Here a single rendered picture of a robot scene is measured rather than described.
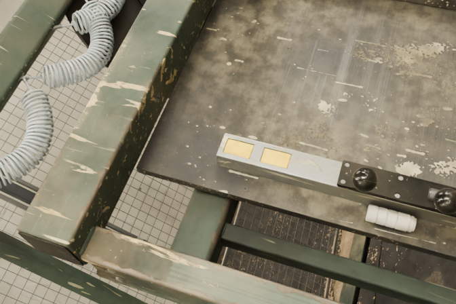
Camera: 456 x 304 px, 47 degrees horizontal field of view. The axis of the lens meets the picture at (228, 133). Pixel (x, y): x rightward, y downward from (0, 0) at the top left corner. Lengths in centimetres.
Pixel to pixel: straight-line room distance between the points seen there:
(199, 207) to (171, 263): 16
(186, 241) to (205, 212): 6
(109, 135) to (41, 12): 66
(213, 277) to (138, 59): 44
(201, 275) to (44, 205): 28
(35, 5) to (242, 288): 99
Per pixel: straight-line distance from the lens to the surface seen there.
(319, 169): 93
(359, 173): 80
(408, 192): 92
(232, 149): 95
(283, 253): 96
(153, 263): 87
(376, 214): 92
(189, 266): 86
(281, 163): 93
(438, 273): 293
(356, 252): 209
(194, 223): 97
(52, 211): 90
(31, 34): 148
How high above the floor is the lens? 195
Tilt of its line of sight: 16 degrees down
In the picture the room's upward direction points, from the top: 60 degrees counter-clockwise
